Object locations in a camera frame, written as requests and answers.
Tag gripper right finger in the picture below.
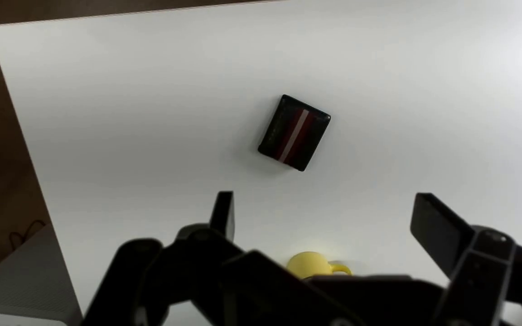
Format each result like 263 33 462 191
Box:
410 192 522 326

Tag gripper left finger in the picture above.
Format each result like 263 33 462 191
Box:
81 191 352 326

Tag yellow mug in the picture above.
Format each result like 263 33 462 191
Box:
286 252 353 279

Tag white box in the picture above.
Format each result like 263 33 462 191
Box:
0 223 83 326

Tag black wallet with striped band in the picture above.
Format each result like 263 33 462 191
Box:
257 94 332 172

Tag black cable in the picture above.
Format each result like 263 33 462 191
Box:
8 220 47 250

